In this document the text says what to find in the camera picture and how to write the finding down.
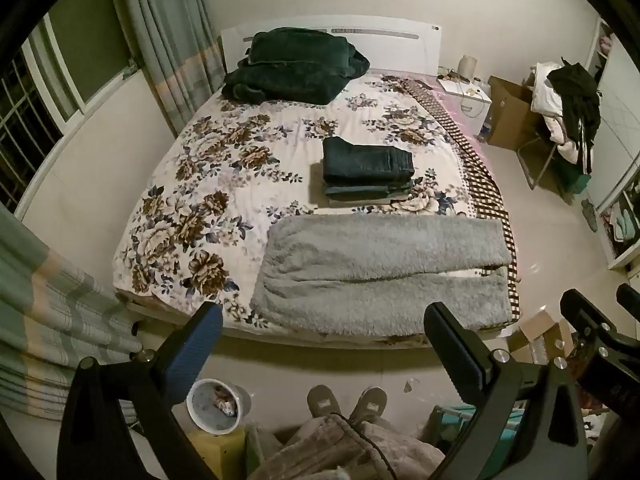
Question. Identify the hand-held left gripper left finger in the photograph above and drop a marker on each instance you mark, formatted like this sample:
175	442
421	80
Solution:
196	355

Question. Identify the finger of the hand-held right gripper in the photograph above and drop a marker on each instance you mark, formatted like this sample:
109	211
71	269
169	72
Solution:
585	312
630	296

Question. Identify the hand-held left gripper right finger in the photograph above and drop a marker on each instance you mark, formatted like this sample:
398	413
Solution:
450	341

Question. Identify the grey fluffy pants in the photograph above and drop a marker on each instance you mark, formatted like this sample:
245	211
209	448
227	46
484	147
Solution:
375	270

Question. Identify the grey-green folded pants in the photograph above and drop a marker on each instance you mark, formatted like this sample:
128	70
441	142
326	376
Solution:
360	190

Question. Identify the small cardboard box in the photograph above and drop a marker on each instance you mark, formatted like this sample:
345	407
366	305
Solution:
542	332

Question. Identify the white trash bin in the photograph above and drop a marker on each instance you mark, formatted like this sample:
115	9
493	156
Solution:
217	407

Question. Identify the teal box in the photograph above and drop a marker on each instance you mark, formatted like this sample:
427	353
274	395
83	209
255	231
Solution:
450	425

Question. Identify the yellow box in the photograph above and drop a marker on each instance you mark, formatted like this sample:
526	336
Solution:
220	455

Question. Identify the green striped curtain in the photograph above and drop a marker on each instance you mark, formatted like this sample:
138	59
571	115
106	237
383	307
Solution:
165	35
45	320

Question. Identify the person's beige fleece robe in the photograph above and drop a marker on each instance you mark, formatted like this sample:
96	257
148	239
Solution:
320	450

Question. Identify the metal chair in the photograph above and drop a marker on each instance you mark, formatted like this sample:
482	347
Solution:
537	160

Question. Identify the brown checkered blanket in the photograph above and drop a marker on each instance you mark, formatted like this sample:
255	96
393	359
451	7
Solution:
475	170

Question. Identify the clear water bottle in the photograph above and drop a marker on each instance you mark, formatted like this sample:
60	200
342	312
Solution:
485	130

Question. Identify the large cardboard box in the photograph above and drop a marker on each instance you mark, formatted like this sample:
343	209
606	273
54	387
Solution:
510	115

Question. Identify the white clothes pile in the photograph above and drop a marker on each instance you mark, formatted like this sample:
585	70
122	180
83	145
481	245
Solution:
542	90

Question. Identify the pink sheet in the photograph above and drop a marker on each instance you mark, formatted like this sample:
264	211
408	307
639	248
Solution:
450	105

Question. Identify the bed with floral sheet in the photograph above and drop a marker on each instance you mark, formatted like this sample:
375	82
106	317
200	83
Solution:
250	125

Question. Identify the white nightstand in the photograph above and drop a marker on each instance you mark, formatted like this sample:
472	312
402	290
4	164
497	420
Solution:
470	105

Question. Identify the white roll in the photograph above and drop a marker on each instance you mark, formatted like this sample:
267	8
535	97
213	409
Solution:
467	67

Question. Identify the white headboard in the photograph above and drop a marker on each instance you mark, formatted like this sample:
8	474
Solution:
385	45

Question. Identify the dark green folded blanket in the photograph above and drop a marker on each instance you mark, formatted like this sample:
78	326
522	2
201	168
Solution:
295	67

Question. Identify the window with bars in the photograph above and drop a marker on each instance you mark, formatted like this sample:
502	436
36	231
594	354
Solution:
35	95

